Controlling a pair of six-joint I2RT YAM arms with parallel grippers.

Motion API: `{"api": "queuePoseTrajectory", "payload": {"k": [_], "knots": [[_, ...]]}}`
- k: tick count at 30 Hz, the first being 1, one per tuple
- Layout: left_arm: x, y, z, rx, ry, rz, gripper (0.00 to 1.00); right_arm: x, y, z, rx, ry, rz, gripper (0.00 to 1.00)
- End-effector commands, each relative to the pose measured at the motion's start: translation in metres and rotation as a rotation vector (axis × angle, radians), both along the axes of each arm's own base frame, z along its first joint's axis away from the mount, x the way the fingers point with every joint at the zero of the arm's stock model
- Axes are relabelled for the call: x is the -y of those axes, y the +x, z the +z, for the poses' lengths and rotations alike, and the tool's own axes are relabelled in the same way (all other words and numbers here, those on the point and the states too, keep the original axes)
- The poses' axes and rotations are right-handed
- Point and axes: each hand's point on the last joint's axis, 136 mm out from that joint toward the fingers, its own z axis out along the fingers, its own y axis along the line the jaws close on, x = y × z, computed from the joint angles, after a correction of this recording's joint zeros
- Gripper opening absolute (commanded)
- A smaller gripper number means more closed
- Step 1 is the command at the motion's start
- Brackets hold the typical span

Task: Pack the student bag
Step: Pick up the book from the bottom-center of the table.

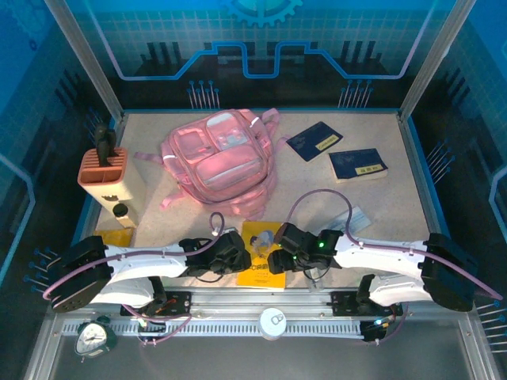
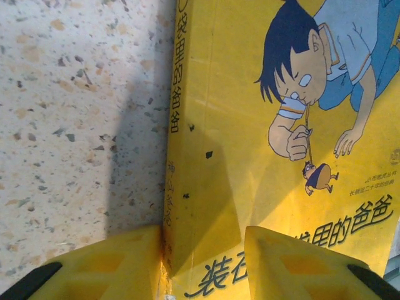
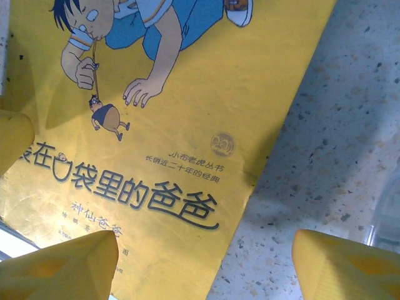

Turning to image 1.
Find yellow cartoon cover book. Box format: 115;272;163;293
236;220;287;291

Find clear plastic pen case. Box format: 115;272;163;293
304;268;330;294

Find blue white paper pack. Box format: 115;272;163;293
332;205;372;234

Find pink school backpack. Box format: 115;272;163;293
133;107;292;221

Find thick dark blue book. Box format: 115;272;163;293
327;148;389;184

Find thin dark blue book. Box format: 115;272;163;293
284;121;344;162

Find white round tin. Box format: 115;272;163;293
258;307;288;341

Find beige bottle with black cap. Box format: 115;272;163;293
112;203;135;230

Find beige orange knife block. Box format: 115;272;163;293
77;146;148;230

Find green alarm clock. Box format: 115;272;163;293
74;315;118;363

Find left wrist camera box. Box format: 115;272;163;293
215;230;246;257

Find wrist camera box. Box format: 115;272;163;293
215;230;246;257
276;222;314;254

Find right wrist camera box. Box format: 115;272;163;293
276;222;314;254

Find aluminium table rail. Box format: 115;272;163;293
49;287;475;317

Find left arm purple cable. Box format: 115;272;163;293
42;212;227;345

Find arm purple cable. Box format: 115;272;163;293
42;212;227;345
287;188;502;345

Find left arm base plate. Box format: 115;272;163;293
120;291;193;317

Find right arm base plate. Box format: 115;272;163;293
330;291;403;317

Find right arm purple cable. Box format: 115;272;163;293
287;188;502;345

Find slotted white cable duct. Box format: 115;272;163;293
62;319;365;338

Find small controller board with wires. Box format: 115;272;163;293
359;315;397;345
136;310;168;348

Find black knife handle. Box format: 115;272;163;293
93;123;110;167
105;129;118;159

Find aluminium frame post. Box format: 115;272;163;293
397;0;478;123
43;0;127;124

